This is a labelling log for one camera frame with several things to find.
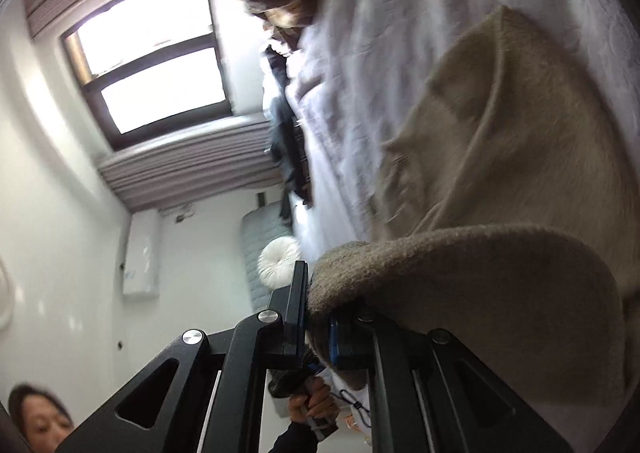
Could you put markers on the dark green black garment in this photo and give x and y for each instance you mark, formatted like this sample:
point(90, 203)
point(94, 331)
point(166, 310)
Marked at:
point(287, 146)

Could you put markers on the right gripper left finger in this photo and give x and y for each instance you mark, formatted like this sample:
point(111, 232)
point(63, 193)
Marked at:
point(203, 393)

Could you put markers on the person's head dark hair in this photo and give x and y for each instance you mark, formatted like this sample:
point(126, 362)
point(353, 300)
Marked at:
point(40, 417)

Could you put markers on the white round pleated cushion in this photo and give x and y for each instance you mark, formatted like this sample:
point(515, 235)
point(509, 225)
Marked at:
point(276, 262)

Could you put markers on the white wall air conditioner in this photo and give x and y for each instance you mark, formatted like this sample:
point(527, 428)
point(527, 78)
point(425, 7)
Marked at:
point(142, 261)

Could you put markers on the mauve pleated curtain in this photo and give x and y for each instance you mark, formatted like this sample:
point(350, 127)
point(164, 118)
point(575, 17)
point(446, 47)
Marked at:
point(181, 167)

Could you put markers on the grey quilted headboard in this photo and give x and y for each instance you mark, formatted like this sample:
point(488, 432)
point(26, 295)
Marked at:
point(258, 228)

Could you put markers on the olive brown knit sweater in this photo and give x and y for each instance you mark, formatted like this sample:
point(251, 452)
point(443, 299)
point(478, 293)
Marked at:
point(507, 212)

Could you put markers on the person's left hand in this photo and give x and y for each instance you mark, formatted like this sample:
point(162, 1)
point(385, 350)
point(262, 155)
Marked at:
point(318, 403)

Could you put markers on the window with dark frame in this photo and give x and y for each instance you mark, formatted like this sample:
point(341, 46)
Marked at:
point(148, 68)

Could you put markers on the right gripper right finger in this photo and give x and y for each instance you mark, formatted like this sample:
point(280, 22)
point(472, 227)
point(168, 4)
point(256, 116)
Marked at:
point(430, 393)

